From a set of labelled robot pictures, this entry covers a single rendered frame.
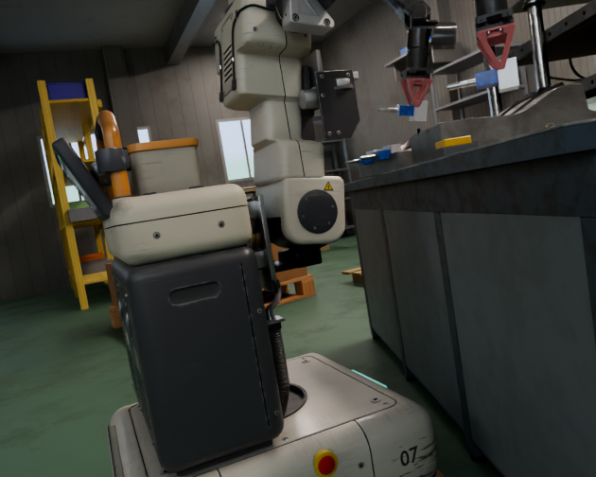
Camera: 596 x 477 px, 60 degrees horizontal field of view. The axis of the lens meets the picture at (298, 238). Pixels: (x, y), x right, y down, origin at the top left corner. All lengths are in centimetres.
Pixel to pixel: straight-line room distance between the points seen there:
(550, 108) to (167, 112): 785
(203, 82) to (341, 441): 835
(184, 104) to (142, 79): 74
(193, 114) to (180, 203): 805
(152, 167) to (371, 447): 73
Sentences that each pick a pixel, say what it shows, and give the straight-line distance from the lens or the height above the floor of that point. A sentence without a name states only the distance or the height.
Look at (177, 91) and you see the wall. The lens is 904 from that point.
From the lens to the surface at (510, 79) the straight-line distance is 110.
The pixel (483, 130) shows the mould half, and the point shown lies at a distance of 138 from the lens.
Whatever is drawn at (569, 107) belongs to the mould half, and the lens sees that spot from 149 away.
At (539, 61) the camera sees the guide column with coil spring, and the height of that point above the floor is 117.
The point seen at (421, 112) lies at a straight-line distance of 150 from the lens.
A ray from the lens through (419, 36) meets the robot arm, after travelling 151.
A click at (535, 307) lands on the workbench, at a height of 51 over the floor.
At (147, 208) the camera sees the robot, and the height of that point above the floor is 79.
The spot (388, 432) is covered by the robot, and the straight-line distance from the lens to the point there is 117.
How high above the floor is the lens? 76
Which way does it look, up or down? 4 degrees down
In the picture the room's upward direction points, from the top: 9 degrees counter-clockwise
